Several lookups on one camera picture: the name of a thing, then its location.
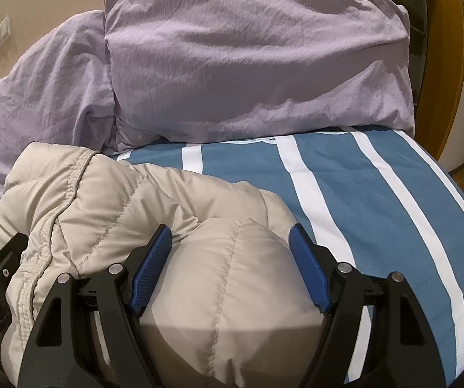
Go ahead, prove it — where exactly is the beige puffer jacket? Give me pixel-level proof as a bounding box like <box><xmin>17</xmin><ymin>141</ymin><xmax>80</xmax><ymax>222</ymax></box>
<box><xmin>0</xmin><ymin>141</ymin><xmax>326</xmax><ymax>388</ymax></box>

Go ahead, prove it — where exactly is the lavender pillow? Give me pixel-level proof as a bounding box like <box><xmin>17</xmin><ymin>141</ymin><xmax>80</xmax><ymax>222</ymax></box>
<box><xmin>0</xmin><ymin>9</ymin><xmax>164</xmax><ymax>207</ymax></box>
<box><xmin>103</xmin><ymin>0</ymin><xmax>415</xmax><ymax>145</ymax></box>

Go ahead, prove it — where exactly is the lavender pillow left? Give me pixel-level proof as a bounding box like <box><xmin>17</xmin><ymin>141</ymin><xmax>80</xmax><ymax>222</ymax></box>
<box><xmin>0</xmin><ymin>9</ymin><xmax>164</xmax><ymax>207</ymax></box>

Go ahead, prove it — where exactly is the blue white striped bed sheet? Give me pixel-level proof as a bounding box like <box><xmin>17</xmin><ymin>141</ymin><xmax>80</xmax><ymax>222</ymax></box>
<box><xmin>0</xmin><ymin>126</ymin><xmax>464</xmax><ymax>388</ymax></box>

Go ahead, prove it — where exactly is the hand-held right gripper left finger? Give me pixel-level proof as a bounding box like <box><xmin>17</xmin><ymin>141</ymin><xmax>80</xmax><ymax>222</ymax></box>
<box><xmin>17</xmin><ymin>225</ymin><xmax>173</xmax><ymax>388</ymax></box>

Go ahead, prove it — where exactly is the wooden door frame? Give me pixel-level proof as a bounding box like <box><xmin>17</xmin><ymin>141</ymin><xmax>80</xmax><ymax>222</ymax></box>
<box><xmin>336</xmin><ymin>0</ymin><xmax>464</xmax><ymax>163</ymax></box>

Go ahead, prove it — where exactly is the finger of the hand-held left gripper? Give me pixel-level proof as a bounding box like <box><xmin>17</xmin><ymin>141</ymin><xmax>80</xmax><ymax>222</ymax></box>
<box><xmin>0</xmin><ymin>232</ymin><xmax>29</xmax><ymax>346</ymax></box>

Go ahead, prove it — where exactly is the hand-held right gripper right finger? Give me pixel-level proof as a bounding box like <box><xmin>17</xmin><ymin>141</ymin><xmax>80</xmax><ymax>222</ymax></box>
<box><xmin>288</xmin><ymin>223</ymin><xmax>447</xmax><ymax>388</ymax></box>

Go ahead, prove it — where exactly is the dark door panel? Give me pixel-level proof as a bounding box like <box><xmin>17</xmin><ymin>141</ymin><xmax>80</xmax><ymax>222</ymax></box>
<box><xmin>355</xmin><ymin>0</ymin><xmax>429</xmax><ymax>106</ymax></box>

